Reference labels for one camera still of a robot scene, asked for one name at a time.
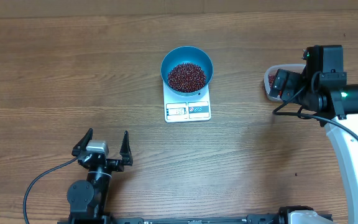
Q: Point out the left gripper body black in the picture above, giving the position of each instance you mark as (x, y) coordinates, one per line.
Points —
(112, 166)

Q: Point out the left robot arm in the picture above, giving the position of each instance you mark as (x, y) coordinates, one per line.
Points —
(87, 198)

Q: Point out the red beans in bowl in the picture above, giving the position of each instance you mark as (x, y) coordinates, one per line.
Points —
(187, 78)

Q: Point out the blue bowl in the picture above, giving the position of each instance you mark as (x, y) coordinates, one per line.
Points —
(187, 54)

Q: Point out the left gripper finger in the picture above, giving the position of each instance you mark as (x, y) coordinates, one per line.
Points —
(125, 151)
(81, 145)

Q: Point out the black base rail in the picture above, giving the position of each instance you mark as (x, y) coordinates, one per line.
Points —
(291, 214)

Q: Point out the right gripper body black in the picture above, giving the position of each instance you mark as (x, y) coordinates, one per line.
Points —
(292, 87)

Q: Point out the clear plastic container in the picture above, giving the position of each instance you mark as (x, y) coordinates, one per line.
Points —
(270, 72)

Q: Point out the white kitchen scale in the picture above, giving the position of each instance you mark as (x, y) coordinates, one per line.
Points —
(183, 108)

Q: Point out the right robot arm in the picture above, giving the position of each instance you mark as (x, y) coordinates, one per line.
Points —
(321, 90)

